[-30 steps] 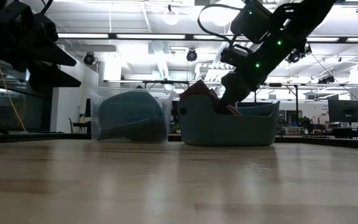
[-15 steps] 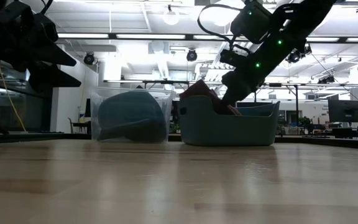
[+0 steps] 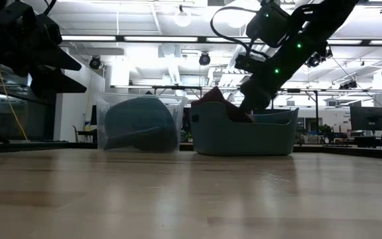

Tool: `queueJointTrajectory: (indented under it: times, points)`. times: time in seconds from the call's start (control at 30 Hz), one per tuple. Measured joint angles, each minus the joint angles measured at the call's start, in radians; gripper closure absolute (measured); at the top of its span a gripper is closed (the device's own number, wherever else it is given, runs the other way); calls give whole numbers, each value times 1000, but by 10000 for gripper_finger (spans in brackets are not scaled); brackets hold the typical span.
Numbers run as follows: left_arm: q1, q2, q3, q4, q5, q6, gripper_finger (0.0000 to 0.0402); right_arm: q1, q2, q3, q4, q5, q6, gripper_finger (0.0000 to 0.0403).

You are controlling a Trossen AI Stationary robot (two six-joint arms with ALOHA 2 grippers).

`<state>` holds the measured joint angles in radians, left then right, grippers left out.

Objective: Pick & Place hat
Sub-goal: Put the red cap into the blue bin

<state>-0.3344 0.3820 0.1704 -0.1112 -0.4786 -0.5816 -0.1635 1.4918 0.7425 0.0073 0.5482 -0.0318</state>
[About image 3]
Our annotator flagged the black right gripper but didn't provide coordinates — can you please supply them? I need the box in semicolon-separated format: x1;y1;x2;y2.
239;49;306;113

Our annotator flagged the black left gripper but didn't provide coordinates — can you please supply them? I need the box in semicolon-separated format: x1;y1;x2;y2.
0;0;88;99

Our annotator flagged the maroon baseball cap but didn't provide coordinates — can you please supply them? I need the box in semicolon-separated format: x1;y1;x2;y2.
190;86;255;123

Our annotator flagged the black baseball cap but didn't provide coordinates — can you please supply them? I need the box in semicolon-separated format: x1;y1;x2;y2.
104;96;178;140

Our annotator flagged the dark grey baseball cap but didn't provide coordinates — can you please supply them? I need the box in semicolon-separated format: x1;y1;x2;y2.
104;125;178;153

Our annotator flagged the black ceiling spotlight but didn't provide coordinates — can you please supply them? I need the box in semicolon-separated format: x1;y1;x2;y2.
198;52;212;66
305;49;334;69
89;55;102;70

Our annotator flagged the teal plastic bin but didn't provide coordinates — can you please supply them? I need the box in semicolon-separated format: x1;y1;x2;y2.
190;101;300;157

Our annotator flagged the clear plastic bin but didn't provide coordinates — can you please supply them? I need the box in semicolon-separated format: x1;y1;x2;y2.
95;92;188;153

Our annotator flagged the black computer monitor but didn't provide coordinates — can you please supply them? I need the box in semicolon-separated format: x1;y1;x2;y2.
349;106;382;132

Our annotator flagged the round white ceiling lamp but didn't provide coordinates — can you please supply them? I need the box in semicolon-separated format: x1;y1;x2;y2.
173;5;192;28

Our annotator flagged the yellow cable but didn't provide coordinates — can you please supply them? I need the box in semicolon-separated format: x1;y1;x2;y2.
0;66;29;141

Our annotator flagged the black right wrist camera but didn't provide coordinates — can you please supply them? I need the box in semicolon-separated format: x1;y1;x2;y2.
245;2;292;48

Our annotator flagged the black camera cable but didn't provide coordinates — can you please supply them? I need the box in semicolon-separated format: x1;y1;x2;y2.
210;6;261;56

